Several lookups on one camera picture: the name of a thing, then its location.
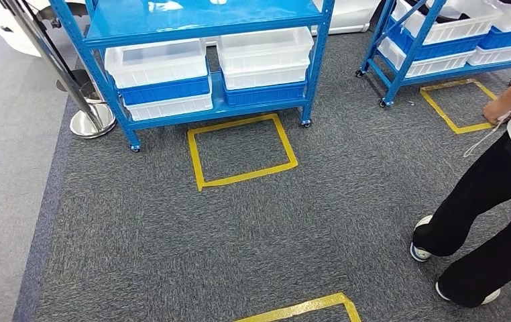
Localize white car with red stripe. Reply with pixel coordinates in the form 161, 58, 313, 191
0, 0, 381, 58

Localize blue metal shelf rack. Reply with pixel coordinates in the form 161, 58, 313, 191
355, 0, 511, 109
48, 0, 337, 154

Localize yellow floor tape square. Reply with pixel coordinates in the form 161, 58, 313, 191
187, 113, 300, 192
420, 78, 498, 135

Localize thin white cord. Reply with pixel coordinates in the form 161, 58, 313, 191
463, 95, 511, 158

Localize person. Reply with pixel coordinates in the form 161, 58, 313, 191
410, 58, 511, 309

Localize dark base stanchion post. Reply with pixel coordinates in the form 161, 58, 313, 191
29, 0, 93, 94

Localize chrome base stanchion post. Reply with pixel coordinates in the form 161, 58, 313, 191
0, 0, 117, 139

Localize person's hand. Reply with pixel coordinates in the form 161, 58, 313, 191
481, 97, 511, 126

